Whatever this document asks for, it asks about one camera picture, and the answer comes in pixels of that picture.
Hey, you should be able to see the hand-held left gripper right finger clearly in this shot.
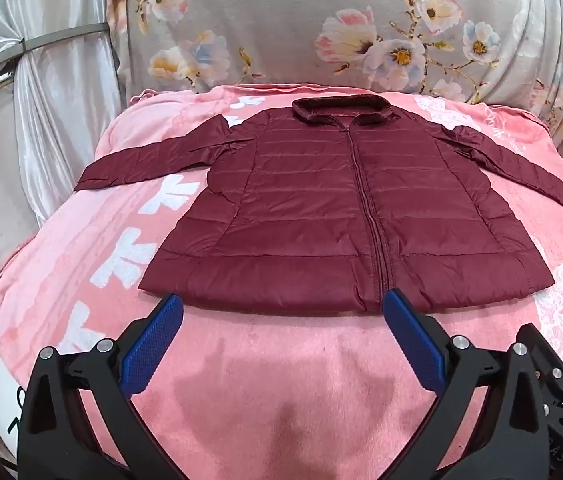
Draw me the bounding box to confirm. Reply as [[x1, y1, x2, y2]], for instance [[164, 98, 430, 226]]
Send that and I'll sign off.
[[383, 287, 553, 480]]

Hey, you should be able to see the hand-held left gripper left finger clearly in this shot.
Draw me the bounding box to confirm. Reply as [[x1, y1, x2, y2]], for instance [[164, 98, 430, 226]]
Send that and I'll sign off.
[[16, 292, 185, 480]]

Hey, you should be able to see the maroon puffer jacket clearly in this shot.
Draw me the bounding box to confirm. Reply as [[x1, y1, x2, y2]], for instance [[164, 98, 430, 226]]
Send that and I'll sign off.
[[74, 96, 563, 313]]

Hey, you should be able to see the pink blanket with white bows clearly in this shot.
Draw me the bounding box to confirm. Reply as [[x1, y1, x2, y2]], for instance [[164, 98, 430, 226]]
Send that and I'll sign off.
[[0, 82, 563, 480]]

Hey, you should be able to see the white printed bag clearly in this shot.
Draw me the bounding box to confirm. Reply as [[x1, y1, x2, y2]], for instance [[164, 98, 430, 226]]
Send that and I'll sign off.
[[0, 347, 30, 466]]

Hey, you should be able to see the white satin curtain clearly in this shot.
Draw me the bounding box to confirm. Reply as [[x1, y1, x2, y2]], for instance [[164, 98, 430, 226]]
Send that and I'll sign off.
[[0, 0, 135, 411]]

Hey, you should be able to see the grey curtain tieback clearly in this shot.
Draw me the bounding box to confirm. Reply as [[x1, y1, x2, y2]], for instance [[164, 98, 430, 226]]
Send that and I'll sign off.
[[19, 23, 111, 56]]

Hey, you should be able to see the grey floral cloth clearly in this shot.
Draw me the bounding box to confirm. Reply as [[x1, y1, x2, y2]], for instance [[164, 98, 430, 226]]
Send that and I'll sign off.
[[106, 0, 563, 133]]

